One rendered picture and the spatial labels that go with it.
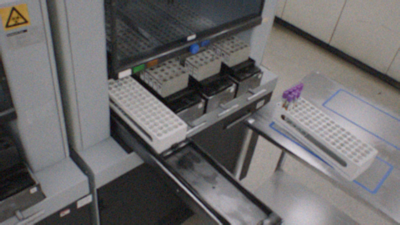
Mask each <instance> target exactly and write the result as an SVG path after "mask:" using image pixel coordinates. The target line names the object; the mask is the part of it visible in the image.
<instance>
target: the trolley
mask: <svg viewBox="0 0 400 225"><path fill-rule="evenodd" d="M300 83H303V84H304V86H303V89H302V91H301V97H302V98H303V99H305V100H306V101H307V102H309V103H310V104H312V105H313V106H314V107H316V108H318V109H319V110H320V111H322V112H323V113H324V114H326V115H328V116H329V117H330V118H332V119H333V120H335V121H336V122H337V123H338V124H340V125H341V126H342V127H344V128H346V129H348V130H349V131H351V132H352V133H353V134H355V135H356V136H357V137H358V138H360V139H362V140H363V141H364V142H365V143H367V144H369V145H370V146H371V147H374V148H375V149H376V150H377V154H376V156H375V158H374V160H373V162H372V163H371V165H370V166H369V167H368V168H367V169H366V170H365V171H363V172H362V173H361V174H360V175H359V176H357V177H356V179H354V180H353V181H348V180H347V179H346V178H345V177H343V176H342V175H340V174H339V173H338V172H337V171H336V170H335V168H334V167H332V166H331V165H329V164H328V163H327V162H326V161H324V160H323V159H321V158H320V157H319V156H318V155H317V154H316V153H315V152H313V151H312V150H311V149H309V148H308V147H306V146H305V145H304V144H303V143H301V141H299V140H298V139H296V138H295V137H294V136H293V135H292V134H290V133H289V132H287V131H286V130H285V129H282V128H281V127H280V126H278V125H277V124H276V123H275V122H273V121H272V120H271V119H272V116H273V113H274V110H275V108H276V104H277V103H280V102H281V101H282V98H283V92H282V93H281V94H280V95H278V96H277V97H275V98H274V99H273V100H271V101H269V102H268V103H267V104H265V106H263V107H262V108H261V109H259V110H258V111H256V112H254V113H252V114H251V115H250V116H248V117H247V118H246V119H245V120H244V123H243V124H244V127H243V130H242V134H241V138H240V142H239V146H238V148H237V152H236V157H235V159H234V164H233V165H232V170H231V174H232V175H233V176H234V177H235V178H236V179H239V175H240V173H241V169H242V166H243V163H244V159H245V157H246V153H247V148H248V144H249V140H250V138H251V134H252V131H254V132H255V133H257V134H259V135H260V136H262V137H263V138H264V139H265V140H267V141H268V142H270V143H271V144H273V145H274V146H276V147H278V148H279V149H281V150H282V153H281V155H280V158H279V161H278V163H277V165H276V168H275V170H274V173H273V175H272V176H270V177H269V178H268V179H267V180H266V181H265V182H264V183H263V184H261V185H260V186H259V187H258V188H257V189H256V190H255V191H254V192H253V193H254V194H255V195H256V196H257V197H258V198H259V199H260V200H262V201H264V202H265V204H267V205H268V206H269V207H270V208H271V209H272V210H273V211H274V212H275V213H277V214H278V215H279V216H280V217H282V218H283V219H284V220H286V221H285V223H284V225H361V224H359V223H358V222H357V221H356V220H354V219H353V218H351V217H349V216H348V215H347V214H345V213H344V212H342V211H341V210H340V209H338V208H337V207H336V206H335V205H333V204H331V203H330V202H329V201H326V200H325V199H323V198H322V197H321V196H320V195H318V194H317V193H316V192H314V191H313V190H311V189H310V188H308V187H307V186H305V185H304V184H303V183H301V182H299V181H298V180H297V179H295V178H294V177H292V176H291V175H290V174H288V173H287V172H286V171H284V170H283V165H284V162H285V160H286V157H287V155H290V156H291V157H292V158H294V159H295V160H297V161H298V162H300V163H301V164H302V165H305V166H306V167H307V168H309V169H310V170H312V171H314V172H315V173H316V174H318V175H319V176H321V177H322V178H323V179H325V180H326V181H327V182H329V183H331V184H333V185H335V186H336V187H337V188H338V189H340V190H341V191H343V192H344V193H346V194H347V195H349V196H351V197H352V198H353V199H355V200H356V201H357V202H360V203H361V204H362V205H364V206H366V207H367V208H368V209H370V210H371V211H373V212H374V213H375V214H377V215H378V216H380V217H381V218H383V219H384V220H387V221H388V222H390V223H391V224H392V225H400V114H399V113H397V112H396V111H393V110H391V109H389V108H387V107H386V106H383V105H382V104H379V103H378V102H376V101H375V100H373V99H371V98H369V97H367V96H365V95H363V94H361V93H360V92H356V91H355V90H353V89H351V88H350V87H347V86H346V85H344V84H342V83H340V82H338V81H337V80H335V79H333V78H331V77H329V76H327V75H325V74H323V73H321V72H319V71H317V70H316V69H315V70H314V71H312V72H310V73H309V74H307V75H305V76H304V77H303V78H301V80H299V81H298V82H297V83H295V84H293V85H292V86H291V87H289V88H288V89H291V88H292V87H295V86H296V85H299V84H300ZM288 89H287V90H288ZM287 90H286V91H287Z"/></svg>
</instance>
